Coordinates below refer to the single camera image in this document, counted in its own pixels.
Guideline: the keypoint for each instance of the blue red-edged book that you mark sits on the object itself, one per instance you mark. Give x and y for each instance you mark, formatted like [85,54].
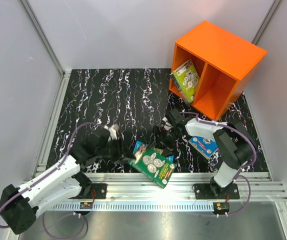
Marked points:
[204,146]

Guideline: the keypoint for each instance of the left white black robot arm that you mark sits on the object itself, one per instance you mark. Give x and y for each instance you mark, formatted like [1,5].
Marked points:
[21,206]

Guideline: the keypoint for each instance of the white slotted cable duct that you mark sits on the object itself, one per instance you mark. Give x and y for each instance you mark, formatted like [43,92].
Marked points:
[132,206]

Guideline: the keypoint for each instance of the aluminium front rail frame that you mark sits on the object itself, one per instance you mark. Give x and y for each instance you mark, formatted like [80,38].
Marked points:
[259,214]

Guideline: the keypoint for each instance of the black marble pattern mat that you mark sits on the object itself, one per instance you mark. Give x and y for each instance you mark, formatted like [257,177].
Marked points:
[136,99]

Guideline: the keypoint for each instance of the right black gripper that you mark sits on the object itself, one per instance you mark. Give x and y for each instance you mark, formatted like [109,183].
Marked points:
[160,132]

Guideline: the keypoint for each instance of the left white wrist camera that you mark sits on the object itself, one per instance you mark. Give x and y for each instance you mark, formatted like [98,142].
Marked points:
[113,132]

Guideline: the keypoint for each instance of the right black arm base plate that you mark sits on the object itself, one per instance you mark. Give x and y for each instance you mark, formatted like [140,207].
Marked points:
[207,191]

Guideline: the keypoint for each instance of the blue 26-Storey Treehouse book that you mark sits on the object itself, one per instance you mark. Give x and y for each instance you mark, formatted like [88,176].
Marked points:
[140,148]

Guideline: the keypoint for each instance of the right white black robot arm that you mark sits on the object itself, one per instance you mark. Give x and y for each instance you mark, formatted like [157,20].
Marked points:
[235,145]

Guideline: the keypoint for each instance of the left aluminium corner post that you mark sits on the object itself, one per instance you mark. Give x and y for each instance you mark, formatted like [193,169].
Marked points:
[42,36]

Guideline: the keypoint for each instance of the right aluminium corner post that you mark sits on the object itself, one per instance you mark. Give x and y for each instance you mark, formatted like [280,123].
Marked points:
[266,21]

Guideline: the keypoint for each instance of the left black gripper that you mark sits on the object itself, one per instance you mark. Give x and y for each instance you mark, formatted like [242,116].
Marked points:
[123,153]

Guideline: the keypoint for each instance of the orange two-compartment shelf box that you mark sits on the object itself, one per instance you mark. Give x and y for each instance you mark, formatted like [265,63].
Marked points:
[224,62]

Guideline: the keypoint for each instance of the aluminium corner post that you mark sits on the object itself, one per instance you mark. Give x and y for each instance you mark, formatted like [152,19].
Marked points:
[266,21]
[42,36]

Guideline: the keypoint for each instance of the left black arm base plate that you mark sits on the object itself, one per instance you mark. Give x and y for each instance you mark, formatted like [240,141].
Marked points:
[96,191]

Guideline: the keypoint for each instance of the lime green 65-Storey Treehouse book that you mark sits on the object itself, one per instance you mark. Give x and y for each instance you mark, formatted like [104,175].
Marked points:
[186,79]

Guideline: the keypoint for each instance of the dark green 104-Storey Treehouse book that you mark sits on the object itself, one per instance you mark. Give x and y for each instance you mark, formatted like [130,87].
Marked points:
[155,167]

